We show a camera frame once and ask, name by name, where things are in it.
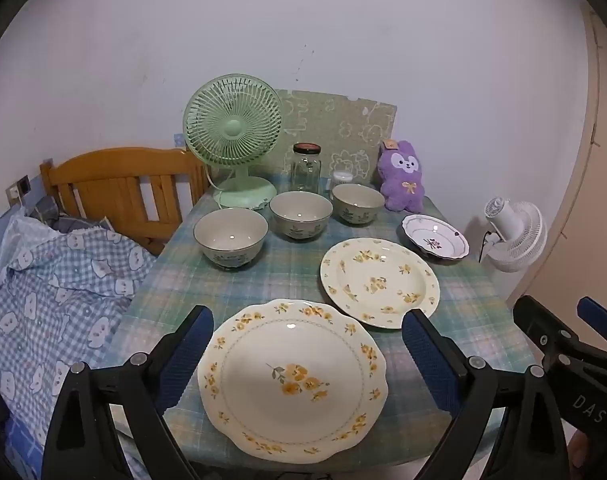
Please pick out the green patterned wall board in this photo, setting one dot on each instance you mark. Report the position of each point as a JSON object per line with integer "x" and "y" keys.
{"x": 333, "y": 125}

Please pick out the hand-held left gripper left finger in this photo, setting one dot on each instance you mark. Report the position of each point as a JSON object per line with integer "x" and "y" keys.
{"x": 186, "y": 355}

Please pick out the green desk fan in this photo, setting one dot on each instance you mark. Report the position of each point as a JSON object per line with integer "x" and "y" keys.
{"x": 233, "y": 127}

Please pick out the glass jar with dark lid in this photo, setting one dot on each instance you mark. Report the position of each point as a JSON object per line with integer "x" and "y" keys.
{"x": 306, "y": 170}

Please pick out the large grey-green ceramic bowl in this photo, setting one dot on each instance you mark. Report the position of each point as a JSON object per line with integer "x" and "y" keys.
{"x": 231, "y": 237}

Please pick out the wall socket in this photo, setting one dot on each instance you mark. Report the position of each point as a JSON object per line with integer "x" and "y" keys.
{"x": 18, "y": 190}

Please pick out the wooden bed headboard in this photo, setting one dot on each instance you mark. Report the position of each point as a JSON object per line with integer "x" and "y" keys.
{"x": 108, "y": 180}

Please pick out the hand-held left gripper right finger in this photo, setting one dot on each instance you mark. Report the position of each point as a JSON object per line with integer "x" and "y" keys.
{"x": 428, "y": 355}

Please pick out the blue checked printed blanket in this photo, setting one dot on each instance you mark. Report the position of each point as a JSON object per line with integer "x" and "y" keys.
{"x": 48, "y": 300}

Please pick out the grey plaid pillow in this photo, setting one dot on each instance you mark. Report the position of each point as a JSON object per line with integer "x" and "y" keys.
{"x": 48, "y": 210}

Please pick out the small white purple-flower plate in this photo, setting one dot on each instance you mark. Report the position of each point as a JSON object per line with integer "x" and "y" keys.
{"x": 436, "y": 237}

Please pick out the small clear cotton swab container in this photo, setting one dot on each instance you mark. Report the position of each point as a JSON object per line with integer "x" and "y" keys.
{"x": 342, "y": 178}

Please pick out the large scalloped yellow floral plate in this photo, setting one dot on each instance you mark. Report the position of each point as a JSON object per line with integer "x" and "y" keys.
{"x": 293, "y": 380}

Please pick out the purple plush rabbit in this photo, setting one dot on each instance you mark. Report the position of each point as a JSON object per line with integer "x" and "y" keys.
{"x": 403, "y": 182}

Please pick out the white clip fan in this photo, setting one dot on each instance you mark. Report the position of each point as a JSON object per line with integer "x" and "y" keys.
{"x": 516, "y": 230}

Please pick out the round yellow floral plate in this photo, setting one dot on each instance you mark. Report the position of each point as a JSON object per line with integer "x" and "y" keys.
{"x": 378, "y": 280}

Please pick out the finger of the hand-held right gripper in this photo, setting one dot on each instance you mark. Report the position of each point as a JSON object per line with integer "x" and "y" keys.
{"x": 601, "y": 316}
{"x": 538, "y": 327}

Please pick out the green plaid tablecloth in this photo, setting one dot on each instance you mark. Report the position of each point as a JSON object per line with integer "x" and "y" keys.
{"x": 293, "y": 280}

